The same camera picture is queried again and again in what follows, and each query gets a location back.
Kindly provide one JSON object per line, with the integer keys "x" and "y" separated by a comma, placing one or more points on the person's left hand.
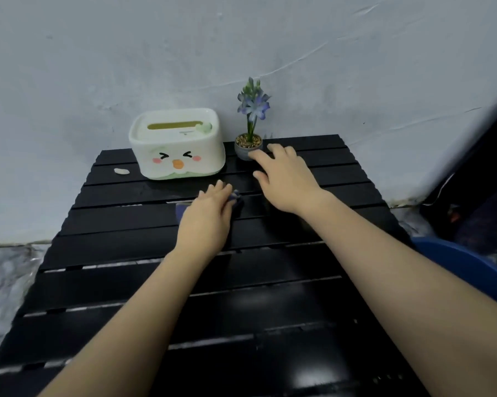
{"x": 205, "y": 225}

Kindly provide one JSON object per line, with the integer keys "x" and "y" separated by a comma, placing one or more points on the person's right hand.
{"x": 292, "y": 181}

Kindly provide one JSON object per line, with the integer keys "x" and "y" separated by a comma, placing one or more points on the person's right thumb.
{"x": 263, "y": 181}

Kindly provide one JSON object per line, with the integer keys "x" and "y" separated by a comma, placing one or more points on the person's right middle finger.
{"x": 276, "y": 149}

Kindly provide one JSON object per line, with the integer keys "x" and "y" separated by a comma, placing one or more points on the person's left fingers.
{"x": 216, "y": 194}

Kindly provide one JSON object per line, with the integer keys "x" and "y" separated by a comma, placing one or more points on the blue cleaning cloth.
{"x": 182, "y": 210}

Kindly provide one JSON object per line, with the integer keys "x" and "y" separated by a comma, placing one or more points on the person's left forearm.
{"x": 141, "y": 322}

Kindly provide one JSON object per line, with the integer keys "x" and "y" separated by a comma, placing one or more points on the person's right forearm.
{"x": 405, "y": 293}

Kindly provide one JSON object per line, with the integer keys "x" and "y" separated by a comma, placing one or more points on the small potted blue flower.
{"x": 248, "y": 146}

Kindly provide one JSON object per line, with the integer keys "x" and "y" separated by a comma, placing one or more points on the white duck-face tissue box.
{"x": 176, "y": 144}

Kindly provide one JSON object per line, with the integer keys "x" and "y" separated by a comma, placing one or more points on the small white pebble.
{"x": 121, "y": 171}

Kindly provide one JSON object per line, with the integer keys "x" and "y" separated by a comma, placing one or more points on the black bag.
{"x": 480, "y": 190}

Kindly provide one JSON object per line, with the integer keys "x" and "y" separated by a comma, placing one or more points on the blue plastic chair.
{"x": 467, "y": 262}

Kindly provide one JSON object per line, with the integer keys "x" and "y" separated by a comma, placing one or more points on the silver plastic floor sheet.
{"x": 4, "y": 293}

